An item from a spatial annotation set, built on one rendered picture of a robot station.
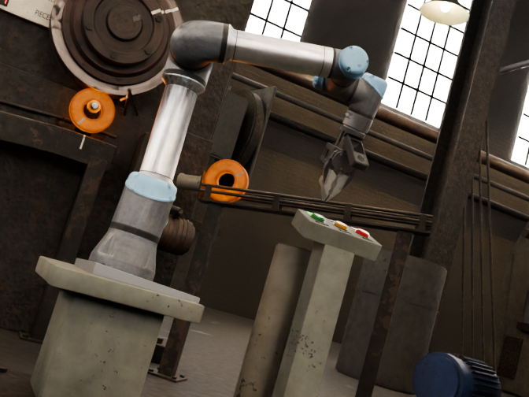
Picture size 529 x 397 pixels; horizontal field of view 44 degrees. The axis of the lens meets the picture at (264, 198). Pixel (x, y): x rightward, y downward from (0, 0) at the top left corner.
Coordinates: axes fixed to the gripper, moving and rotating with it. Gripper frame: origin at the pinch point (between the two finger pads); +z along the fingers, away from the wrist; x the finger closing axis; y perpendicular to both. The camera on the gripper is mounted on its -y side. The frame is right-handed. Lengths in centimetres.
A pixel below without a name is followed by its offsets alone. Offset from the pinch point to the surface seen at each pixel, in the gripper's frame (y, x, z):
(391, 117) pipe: 657, -368, -27
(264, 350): -3.3, -0.2, 47.3
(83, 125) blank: 73, 62, 17
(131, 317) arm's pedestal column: -35, 48, 33
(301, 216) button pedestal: 0.5, 4.5, 7.4
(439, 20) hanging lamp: 620, -352, -164
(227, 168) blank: 58, 12, 12
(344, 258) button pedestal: -6.4, -9.5, 13.5
